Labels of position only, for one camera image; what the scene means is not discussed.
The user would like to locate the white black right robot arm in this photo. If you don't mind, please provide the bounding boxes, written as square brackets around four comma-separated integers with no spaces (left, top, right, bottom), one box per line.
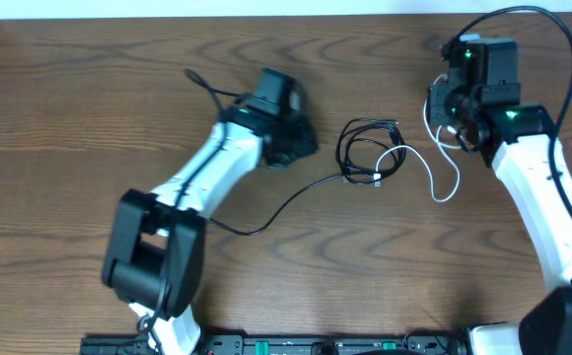
[460,106,572,355]

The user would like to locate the white USB cable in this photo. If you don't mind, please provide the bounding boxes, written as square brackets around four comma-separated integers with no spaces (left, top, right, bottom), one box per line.
[372,73,463,204]

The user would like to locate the black camera cable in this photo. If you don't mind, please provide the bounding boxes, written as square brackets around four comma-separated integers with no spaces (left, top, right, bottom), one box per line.
[441,5,572,267]
[137,67,243,346]

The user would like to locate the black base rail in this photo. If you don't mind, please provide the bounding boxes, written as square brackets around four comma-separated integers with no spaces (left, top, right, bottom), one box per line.
[78,333,572,355]

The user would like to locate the black right camera cable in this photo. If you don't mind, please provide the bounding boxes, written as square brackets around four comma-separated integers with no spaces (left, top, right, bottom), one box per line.
[441,5,572,267]

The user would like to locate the black left camera cable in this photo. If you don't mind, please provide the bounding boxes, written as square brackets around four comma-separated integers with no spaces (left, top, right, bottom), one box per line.
[137,67,243,346]

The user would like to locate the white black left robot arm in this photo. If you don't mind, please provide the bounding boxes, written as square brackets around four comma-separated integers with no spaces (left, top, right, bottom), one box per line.
[102,106,318,354]

